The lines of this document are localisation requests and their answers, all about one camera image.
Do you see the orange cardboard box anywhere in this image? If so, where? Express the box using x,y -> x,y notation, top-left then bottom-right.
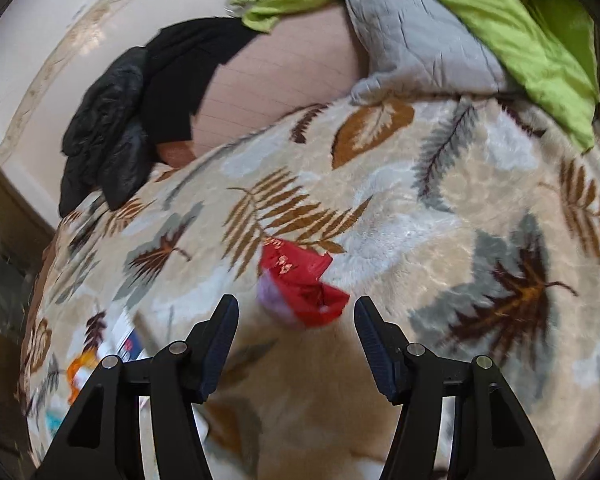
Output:
66,348 -> 99,405

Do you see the red snack wrapper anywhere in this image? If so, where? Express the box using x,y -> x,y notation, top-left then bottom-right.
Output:
258,237 -> 350,330

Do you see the teal snack packet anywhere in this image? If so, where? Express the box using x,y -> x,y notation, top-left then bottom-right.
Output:
45,406 -> 68,438

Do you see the blue white medicine box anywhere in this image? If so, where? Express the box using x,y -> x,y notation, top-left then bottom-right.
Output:
97,311 -> 149,362

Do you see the leaf-patterned plush blanket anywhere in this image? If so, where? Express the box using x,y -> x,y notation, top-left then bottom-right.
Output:
20,98 -> 600,479

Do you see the purple crumpled ball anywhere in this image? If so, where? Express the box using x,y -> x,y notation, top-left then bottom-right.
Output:
257,271 -> 302,328

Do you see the wooden glass cabinet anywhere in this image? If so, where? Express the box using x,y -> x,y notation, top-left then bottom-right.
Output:
0,168 -> 52,466

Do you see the black puffer jacket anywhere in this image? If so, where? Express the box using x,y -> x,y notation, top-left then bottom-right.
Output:
58,47 -> 152,218

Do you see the black sweater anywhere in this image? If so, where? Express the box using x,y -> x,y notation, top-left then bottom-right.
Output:
138,18 -> 258,144

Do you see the grey quilted pillow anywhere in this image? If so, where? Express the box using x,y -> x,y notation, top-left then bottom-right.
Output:
346,0 -> 521,105

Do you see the green quilted blanket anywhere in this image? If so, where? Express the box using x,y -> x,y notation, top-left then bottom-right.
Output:
230,0 -> 600,153

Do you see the brown sofa bed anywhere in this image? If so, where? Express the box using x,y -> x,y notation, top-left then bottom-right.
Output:
157,3 -> 367,168

